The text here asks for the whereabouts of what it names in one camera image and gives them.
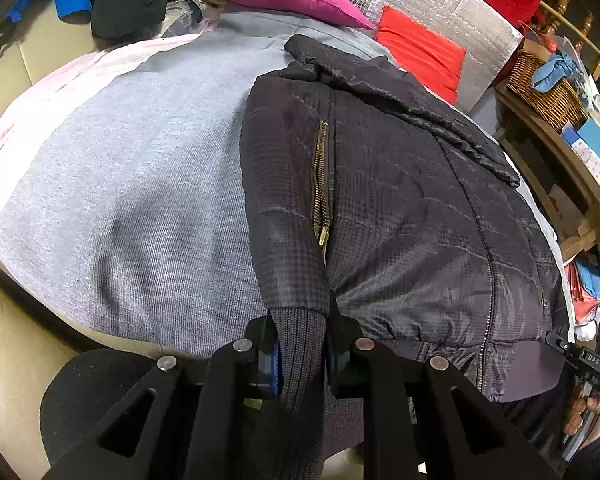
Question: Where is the cream sofa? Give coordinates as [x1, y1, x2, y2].
[0, 7, 181, 466]

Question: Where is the person's right hand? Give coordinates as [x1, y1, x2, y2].
[562, 391, 600, 441]

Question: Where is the white sheet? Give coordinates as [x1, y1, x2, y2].
[0, 34, 203, 261]

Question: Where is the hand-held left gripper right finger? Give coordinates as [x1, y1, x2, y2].
[325, 305, 561, 480]

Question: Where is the silver foil insulation mat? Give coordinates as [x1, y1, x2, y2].
[285, 0, 526, 113]

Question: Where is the white patterned box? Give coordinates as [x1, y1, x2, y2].
[561, 124, 600, 188]

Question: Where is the wooden stair banister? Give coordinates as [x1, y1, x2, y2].
[522, 0, 600, 96]

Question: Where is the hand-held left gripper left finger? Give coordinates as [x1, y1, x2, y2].
[42, 317, 283, 480]

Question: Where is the grey blanket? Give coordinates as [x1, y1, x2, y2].
[0, 10, 577, 361]

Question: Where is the red-orange pillow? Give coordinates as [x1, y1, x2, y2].
[375, 6, 469, 106]

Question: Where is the wooden side table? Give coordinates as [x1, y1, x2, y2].
[494, 82, 600, 288]

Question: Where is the wicker basket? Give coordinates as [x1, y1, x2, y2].
[505, 50, 589, 133]

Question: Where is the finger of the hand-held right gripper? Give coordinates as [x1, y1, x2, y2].
[547, 333, 581, 362]

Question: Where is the pile of folded clothes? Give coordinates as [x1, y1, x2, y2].
[564, 257, 600, 328]

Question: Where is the dark quilted zip jacket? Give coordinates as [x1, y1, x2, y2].
[240, 34, 577, 480]

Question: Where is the light blue cloth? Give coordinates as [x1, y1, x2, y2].
[530, 54, 582, 97]

